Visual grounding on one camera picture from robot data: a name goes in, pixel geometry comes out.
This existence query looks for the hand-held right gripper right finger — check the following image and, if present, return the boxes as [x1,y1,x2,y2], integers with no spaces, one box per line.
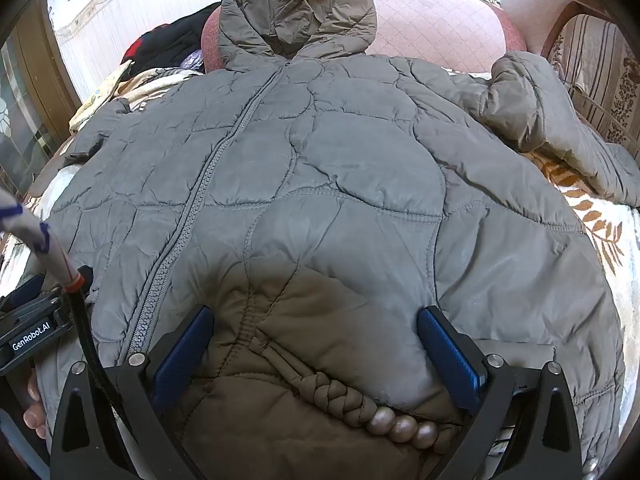
[417,306,583,480]

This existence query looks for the pale yellow cloth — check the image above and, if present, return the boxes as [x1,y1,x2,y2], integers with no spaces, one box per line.
[67,60,136,133]

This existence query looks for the wooden door with glass pane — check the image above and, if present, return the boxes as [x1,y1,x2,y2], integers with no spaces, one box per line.
[0,0,81,196]

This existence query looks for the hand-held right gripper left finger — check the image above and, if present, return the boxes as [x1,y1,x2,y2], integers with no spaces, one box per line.
[50,305,215,480]

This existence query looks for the pink bolster pillow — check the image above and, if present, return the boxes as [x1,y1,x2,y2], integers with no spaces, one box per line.
[200,0,526,73]

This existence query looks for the pink upholstered sofa backrest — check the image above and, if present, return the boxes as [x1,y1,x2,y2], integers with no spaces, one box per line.
[500,0,601,56]

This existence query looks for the striped floral sofa cushion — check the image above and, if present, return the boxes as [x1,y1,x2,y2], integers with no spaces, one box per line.
[547,12,640,148]

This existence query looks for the leaf print blanket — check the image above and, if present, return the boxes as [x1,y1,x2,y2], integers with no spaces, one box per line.
[0,62,640,480]

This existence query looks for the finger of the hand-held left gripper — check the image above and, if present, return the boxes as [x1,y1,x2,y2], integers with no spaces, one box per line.
[0,274,63,328]

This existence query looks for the black and red clothes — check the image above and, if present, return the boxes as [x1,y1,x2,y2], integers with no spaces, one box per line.
[122,2,221,71]

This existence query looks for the person's left hand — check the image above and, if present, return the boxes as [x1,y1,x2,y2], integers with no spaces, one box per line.
[22,367,51,443]

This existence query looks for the grey quilted hooded jacket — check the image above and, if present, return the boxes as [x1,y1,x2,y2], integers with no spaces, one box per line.
[35,0,640,480]

